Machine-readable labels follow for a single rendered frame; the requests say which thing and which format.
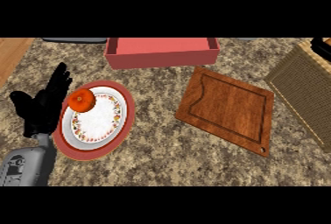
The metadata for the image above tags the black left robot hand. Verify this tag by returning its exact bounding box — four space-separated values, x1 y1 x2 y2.
9 61 74 139

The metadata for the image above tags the brown wooden cutting board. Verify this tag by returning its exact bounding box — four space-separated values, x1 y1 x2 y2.
174 66 275 158

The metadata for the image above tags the orange round fruit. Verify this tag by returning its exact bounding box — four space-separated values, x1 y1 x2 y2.
66 88 97 114

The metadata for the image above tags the white floral rimmed plate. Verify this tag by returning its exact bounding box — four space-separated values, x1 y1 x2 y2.
60 86 128 151

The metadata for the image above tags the red oval placemat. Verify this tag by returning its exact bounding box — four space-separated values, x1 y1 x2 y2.
52 80 137 162

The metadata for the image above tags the dark grey flat object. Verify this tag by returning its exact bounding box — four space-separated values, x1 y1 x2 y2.
40 37 109 45

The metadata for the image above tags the red open box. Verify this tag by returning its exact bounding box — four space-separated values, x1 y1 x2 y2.
103 37 221 71

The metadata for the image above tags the tan woven mat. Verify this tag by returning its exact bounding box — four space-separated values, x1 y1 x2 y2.
263 38 331 155

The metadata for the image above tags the black object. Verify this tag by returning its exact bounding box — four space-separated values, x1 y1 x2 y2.
309 37 331 63

